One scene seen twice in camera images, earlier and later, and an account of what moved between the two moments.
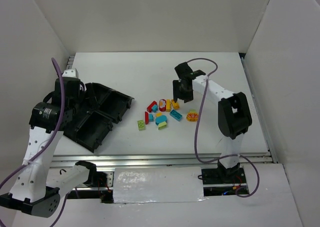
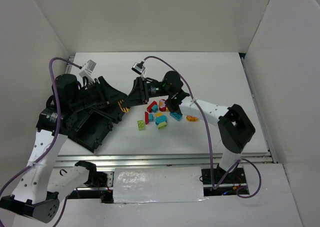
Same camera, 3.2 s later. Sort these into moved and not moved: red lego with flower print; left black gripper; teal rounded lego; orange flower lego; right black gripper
Moved: left black gripper; right black gripper
Not moved: red lego with flower print; teal rounded lego; orange flower lego
